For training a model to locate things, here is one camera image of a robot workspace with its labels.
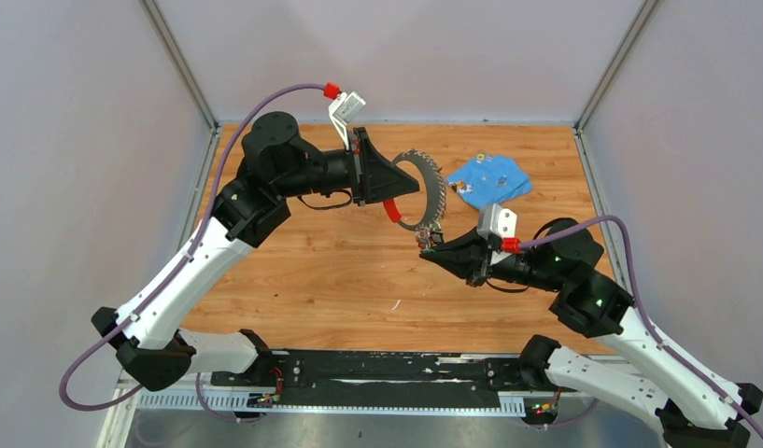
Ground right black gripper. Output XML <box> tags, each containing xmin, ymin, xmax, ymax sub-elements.
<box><xmin>418</xmin><ymin>226</ymin><xmax>563</xmax><ymax>292</ymax></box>

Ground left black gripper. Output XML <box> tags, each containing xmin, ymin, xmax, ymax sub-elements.
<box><xmin>275</xmin><ymin>127</ymin><xmax>419</xmax><ymax>206</ymax></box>

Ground bunch of coloured keys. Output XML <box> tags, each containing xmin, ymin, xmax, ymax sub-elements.
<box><xmin>414</xmin><ymin>223</ymin><xmax>444</xmax><ymax>252</ymax></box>

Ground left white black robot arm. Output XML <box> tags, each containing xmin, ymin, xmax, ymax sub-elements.
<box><xmin>92</xmin><ymin>111</ymin><xmax>419</xmax><ymax>391</ymax></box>

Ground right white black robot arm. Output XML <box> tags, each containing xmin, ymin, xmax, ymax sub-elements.
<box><xmin>415</xmin><ymin>210</ymin><xmax>763</xmax><ymax>447</ymax></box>

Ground blue folded cloth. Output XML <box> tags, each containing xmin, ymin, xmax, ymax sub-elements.
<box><xmin>446</xmin><ymin>153</ymin><xmax>533</xmax><ymax>210</ymax></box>

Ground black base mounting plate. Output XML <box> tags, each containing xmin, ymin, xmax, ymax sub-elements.
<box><xmin>206</xmin><ymin>349</ymin><xmax>557</xmax><ymax>411</ymax></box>

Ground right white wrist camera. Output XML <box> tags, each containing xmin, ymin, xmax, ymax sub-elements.
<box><xmin>476</xmin><ymin>203</ymin><xmax>520</xmax><ymax>254</ymax></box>

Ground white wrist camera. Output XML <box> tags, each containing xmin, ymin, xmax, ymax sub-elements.
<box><xmin>476</xmin><ymin>203</ymin><xmax>520</xmax><ymax>254</ymax></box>
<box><xmin>323</xmin><ymin>82</ymin><xmax>366</xmax><ymax>148</ymax></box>

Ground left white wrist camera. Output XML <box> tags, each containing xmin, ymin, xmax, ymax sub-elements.
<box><xmin>323</xmin><ymin>82</ymin><xmax>366</xmax><ymax>148</ymax></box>

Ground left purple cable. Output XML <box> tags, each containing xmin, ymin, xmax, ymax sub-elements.
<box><xmin>58</xmin><ymin>82</ymin><xmax>342</xmax><ymax>413</ymax></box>

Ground slotted aluminium rail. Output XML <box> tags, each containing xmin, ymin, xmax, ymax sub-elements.
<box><xmin>136</xmin><ymin>389</ymin><xmax>528</xmax><ymax>416</ymax></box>

